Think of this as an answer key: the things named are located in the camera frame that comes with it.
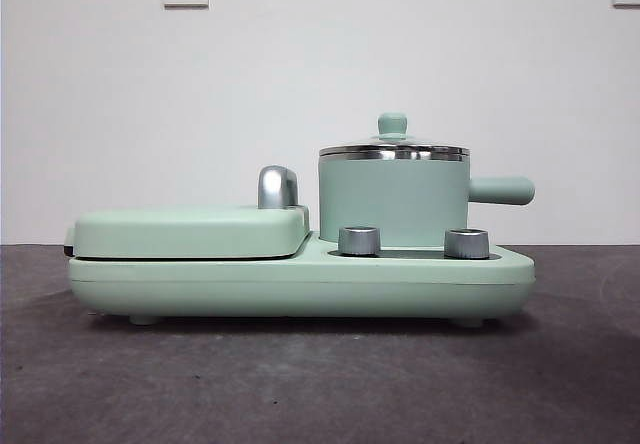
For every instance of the silver control knob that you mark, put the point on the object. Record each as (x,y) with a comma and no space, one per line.
(466,243)
(359,240)

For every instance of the mint green griddle lid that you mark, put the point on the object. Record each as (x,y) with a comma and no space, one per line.
(190,231)

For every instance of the glass pot lid green knob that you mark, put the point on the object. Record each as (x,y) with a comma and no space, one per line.
(394,124)

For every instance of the mint green breakfast maker base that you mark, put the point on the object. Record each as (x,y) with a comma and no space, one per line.
(300,289)

